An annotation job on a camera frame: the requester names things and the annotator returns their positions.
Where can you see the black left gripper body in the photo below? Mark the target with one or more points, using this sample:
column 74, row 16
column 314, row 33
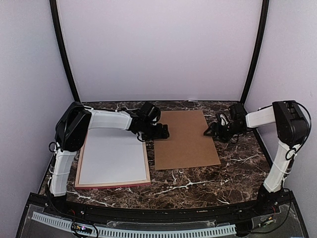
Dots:
column 150, row 133

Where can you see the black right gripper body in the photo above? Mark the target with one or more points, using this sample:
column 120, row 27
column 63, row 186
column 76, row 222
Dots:
column 224, row 134

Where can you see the brown cardboard backing board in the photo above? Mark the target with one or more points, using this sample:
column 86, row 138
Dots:
column 186, row 147

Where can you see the light wooden picture frame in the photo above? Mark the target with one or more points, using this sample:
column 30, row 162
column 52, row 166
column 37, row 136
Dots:
column 78, row 183

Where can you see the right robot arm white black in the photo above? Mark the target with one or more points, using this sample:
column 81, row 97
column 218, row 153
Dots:
column 293, row 125

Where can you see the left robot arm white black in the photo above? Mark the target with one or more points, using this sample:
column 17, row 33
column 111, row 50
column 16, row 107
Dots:
column 71, row 131

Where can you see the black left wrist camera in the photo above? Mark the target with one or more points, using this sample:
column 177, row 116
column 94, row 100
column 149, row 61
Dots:
column 150, row 113

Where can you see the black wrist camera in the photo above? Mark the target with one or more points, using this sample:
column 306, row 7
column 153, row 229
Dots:
column 150, row 113
column 237, row 111

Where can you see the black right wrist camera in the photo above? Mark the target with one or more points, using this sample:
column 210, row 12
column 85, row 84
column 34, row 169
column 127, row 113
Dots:
column 237, row 111

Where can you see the white slotted cable duct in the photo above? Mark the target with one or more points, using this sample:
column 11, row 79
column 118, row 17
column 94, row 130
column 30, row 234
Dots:
column 104, row 232

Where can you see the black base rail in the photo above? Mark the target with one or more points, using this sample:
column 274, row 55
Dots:
column 282, row 220

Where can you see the black left corner post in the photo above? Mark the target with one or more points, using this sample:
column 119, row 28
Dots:
column 62, row 50

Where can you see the black corner post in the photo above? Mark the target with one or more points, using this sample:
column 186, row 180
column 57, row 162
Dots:
column 62, row 50
column 256, row 51

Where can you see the black right corner post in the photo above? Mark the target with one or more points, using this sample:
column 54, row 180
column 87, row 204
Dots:
column 256, row 51

